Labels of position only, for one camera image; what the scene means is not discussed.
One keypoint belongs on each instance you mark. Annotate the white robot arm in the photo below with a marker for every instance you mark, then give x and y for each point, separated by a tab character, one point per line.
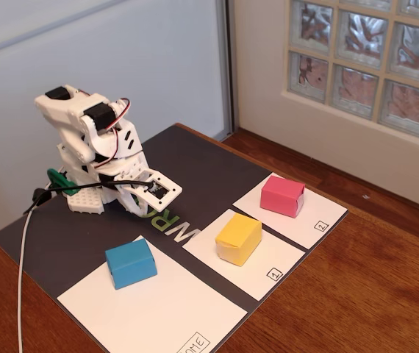
70	110

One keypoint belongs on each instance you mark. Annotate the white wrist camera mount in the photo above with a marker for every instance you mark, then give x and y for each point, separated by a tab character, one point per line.
171	191

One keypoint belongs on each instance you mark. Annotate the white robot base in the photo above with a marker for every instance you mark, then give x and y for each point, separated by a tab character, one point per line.
84	202

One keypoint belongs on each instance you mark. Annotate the white paper sheet marked 2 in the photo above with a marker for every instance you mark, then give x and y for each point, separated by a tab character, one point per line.
323	209

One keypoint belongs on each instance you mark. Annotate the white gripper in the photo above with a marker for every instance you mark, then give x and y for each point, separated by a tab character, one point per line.
133	201

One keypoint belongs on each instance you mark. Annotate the white paper sheet marked HOME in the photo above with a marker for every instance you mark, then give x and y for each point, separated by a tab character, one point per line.
165	309

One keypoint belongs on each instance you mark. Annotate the green clamp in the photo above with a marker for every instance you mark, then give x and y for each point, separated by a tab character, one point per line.
62	182

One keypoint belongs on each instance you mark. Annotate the dark mat with WROB print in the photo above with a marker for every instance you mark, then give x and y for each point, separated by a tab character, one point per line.
202	165

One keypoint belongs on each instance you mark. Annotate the blue paper box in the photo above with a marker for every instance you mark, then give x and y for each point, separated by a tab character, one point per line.
130	263

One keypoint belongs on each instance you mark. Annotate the glass block window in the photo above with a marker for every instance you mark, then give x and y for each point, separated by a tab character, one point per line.
364	62

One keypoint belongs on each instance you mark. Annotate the yellow paper box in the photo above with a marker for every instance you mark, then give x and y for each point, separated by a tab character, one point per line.
237	237

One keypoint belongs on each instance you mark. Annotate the red paper box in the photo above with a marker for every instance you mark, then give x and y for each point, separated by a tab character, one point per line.
281	195

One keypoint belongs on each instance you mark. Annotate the grey metal door frame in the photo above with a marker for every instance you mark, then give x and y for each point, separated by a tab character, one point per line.
228	66

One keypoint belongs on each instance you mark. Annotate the white paper sheet marked 1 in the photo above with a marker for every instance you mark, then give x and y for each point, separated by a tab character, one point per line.
279	257

